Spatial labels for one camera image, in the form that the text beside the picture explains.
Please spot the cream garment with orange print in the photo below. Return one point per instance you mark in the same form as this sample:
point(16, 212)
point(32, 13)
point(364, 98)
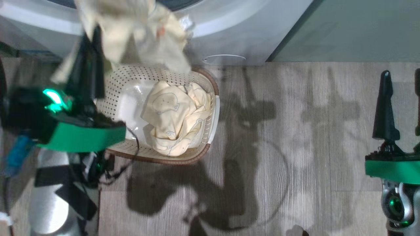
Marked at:
point(131, 26)

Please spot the white front-load washing machine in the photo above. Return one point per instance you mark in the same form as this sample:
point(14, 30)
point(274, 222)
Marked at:
point(249, 29)

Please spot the oval washer filter cover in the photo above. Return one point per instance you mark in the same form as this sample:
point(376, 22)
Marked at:
point(224, 59)

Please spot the pale green cabinet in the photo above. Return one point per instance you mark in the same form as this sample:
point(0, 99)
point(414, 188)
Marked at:
point(354, 29)

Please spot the cream perforated basket brown rim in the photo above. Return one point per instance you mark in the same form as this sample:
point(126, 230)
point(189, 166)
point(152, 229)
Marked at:
point(115, 88)

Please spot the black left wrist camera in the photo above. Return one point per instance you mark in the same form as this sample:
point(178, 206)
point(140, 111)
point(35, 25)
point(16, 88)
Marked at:
point(26, 111)

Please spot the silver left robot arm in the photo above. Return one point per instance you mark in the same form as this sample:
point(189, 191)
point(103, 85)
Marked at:
point(49, 203)

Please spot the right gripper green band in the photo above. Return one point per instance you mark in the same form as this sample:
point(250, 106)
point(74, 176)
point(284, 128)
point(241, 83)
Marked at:
point(393, 170)

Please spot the cream garment with bear print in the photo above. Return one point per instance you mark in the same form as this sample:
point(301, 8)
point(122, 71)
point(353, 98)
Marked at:
point(174, 118)

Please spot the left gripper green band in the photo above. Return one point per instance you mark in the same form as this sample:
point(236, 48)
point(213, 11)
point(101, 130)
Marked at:
point(85, 139)

